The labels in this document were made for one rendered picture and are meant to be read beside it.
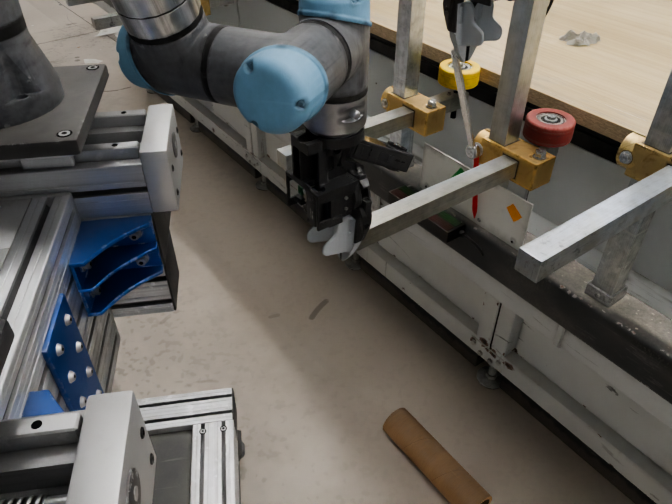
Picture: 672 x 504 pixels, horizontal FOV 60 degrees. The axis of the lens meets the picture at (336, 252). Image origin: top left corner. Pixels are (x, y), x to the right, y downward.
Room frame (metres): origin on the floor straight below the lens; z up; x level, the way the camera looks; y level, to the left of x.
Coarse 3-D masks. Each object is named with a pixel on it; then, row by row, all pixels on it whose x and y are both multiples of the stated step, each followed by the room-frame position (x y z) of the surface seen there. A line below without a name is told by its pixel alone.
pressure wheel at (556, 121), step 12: (540, 108) 0.93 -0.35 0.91; (528, 120) 0.89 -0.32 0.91; (540, 120) 0.89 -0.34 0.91; (552, 120) 0.89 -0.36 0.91; (564, 120) 0.89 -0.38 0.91; (528, 132) 0.88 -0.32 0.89; (540, 132) 0.86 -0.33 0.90; (552, 132) 0.85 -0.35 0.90; (564, 132) 0.85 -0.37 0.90; (540, 144) 0.86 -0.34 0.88; (552, 144) 0.85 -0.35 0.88; (564, 144) 0.86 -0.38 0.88
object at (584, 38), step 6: (570, 30) 1.28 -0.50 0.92; (564, 36) 1.28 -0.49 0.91; (570, 36) 1.27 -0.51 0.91; (576, 36) 1.27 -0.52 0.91; (582, 36) 1.27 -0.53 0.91; (588, 36) 1.26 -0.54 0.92; (594, 36) 1.27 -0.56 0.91; (570, 42) 1.25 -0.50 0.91; (576, 42) 1.24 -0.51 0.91; (582, 42) 1.24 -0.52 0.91; (588, 42) 1.25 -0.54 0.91; (594, 42) 1.25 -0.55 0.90
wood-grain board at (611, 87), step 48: (384, 0) 1.57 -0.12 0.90; (432, 0) 1.57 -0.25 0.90; (576, 0) 1.57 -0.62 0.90; (624, 0) 1.57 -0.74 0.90; (432, 48) 1.24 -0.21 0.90; (480, 48) 1.23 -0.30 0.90; (576, 48) 1.23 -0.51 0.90; (624, 48) 1.23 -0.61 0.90; (528, 96) 1.03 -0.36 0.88; (576, 96) 0.99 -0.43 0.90; (624, 96) 0.99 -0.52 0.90
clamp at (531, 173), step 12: (480, 132) 0.92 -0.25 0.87; (492, 144) 0.88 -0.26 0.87; (516, 144) 0.87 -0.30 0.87; (528, 144) 0.87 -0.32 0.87; (480, 156) 0.89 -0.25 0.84; (492, 156) 0.87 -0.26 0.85; (516, 156) 0.83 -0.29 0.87; (528, 156) 0.83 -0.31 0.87; (552, 156) 0.83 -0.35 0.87; (528, 168) 0.81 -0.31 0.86; (540, 168) 0.81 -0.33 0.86; (552, 168) 0.83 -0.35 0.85; (516, 180) 0.83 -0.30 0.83; (528, 180) 0.81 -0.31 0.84; (540, 180) 0.81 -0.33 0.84
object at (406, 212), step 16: (496, 160) 0.83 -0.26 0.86; (512, 160) 0.83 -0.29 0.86; (464, 176) 0.78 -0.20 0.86; (480, 176) 0.78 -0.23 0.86; (496, 176) 0.80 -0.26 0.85; (512, 176) 0.83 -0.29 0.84; (432, 192) 0.74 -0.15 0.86; (448, 192) 0.74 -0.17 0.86; (464, 192) 0.76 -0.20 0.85; (480, 192) 0.78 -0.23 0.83; (384, 208) 0.70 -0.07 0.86; (400, 208) 0.70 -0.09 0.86; (416, 208) 0.70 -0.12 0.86; (432, 208) 0.72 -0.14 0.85; (384, 224) 0.66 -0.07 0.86; (400, 224) 0.68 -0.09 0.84; (368, 240) 0.65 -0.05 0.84
